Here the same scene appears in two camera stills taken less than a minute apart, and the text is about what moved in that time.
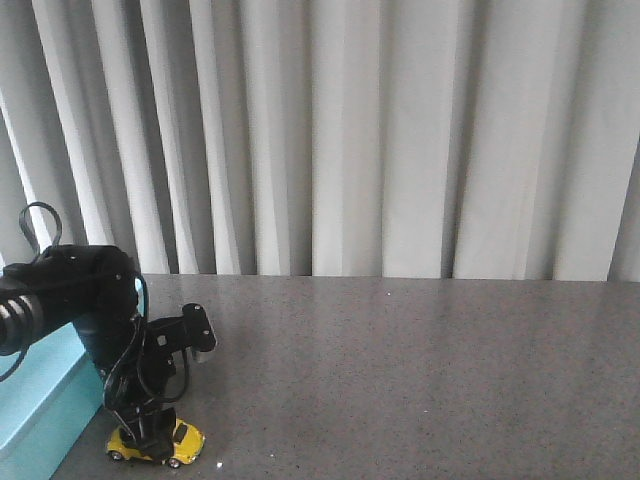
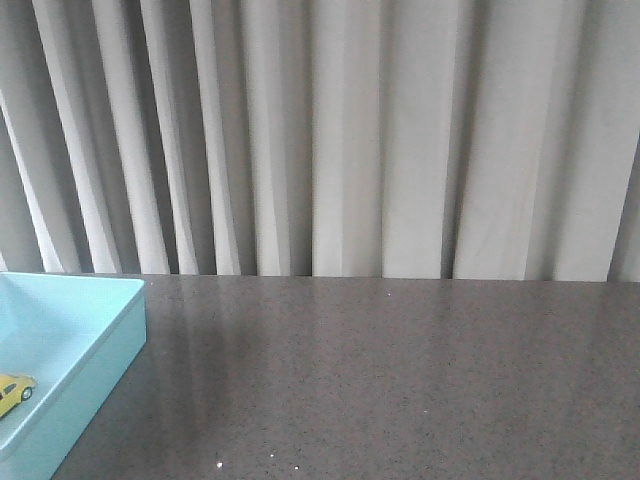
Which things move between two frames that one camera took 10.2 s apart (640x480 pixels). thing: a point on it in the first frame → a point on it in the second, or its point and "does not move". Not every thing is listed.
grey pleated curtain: (447, 139) does not move
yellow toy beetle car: (188, 444) → (14, 389)
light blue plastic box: (50, 401) does not move
